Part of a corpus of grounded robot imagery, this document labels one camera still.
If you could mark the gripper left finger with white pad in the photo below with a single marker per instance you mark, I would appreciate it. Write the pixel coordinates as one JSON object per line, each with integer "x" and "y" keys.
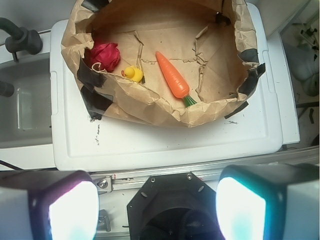
{"x": 48, "y": 205}

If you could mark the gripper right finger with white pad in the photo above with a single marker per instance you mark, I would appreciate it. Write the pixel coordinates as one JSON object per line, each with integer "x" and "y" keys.
{"x": 269, "y": 202}

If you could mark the yellow rubber duck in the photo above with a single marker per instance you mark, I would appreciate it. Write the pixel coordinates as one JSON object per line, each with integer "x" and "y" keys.
{"x": 133, "y": 73}

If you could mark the white sink basin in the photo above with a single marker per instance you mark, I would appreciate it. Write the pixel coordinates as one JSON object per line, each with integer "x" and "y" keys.
{"x": 25, "y": 116}

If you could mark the orange toy carrot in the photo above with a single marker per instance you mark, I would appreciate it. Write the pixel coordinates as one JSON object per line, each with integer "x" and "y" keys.
{"x": 175, "y": 81}

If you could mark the black faucet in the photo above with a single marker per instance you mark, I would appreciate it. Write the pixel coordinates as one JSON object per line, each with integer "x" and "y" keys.
{"x": 20, "y": 39}

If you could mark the red crumpled cloth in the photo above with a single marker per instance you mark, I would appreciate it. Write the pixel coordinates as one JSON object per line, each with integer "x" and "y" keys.
{"x": 105, "y": 55}

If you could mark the brown paper bag basket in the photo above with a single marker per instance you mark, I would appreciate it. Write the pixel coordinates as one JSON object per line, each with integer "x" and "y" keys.
{"x": 212, "y": 43}

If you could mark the aluminium extrusion rail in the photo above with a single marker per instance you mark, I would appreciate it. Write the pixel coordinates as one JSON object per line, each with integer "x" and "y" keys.
{"x": 208, "y": 171}

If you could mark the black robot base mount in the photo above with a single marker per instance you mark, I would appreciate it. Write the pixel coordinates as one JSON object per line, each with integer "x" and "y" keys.
{"x": 174, "y": 207}

